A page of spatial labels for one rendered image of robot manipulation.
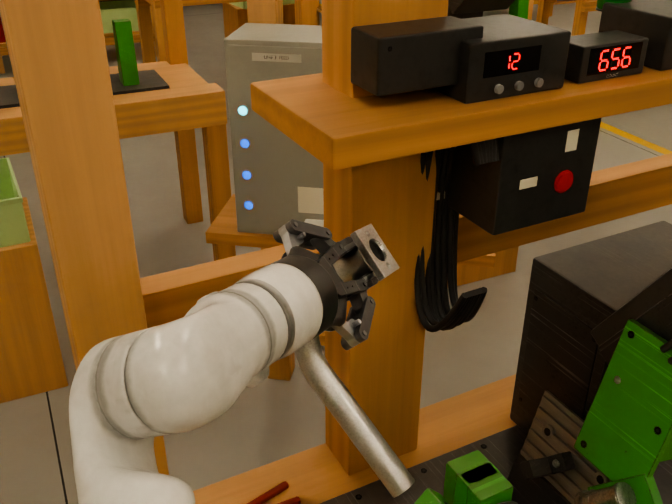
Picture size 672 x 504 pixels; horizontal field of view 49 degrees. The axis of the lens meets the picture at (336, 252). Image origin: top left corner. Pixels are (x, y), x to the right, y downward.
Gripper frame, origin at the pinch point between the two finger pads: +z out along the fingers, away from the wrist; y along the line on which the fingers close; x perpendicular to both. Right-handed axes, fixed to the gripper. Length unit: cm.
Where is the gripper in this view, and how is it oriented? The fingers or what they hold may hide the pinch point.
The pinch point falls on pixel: (355, 264)
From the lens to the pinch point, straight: 75.4
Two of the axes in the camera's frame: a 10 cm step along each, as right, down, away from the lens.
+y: -5.3, -8.4, 0.5
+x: -7.1, 4.8, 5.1
